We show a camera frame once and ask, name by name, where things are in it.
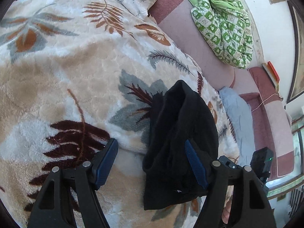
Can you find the light blue folded cloth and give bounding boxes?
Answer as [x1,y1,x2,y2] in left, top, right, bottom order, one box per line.
[219,86,256,166]

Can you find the red yellow books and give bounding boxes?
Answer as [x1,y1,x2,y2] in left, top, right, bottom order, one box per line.
[262,61,280,91]

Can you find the green white patterned quilt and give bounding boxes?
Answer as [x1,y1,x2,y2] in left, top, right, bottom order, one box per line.
[191,0,253,69]

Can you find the person's right hand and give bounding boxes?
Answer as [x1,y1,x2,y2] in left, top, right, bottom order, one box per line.
[222,186,234,224]

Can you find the leaf pattern fleece blanket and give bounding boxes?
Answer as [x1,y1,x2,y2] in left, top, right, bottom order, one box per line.
[1,0,239,227]

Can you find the pink padded headboard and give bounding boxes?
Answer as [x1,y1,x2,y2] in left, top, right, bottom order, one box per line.
[149,0,295,180]

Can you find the black pants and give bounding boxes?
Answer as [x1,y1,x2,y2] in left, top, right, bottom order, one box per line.
[143,80,219,210]

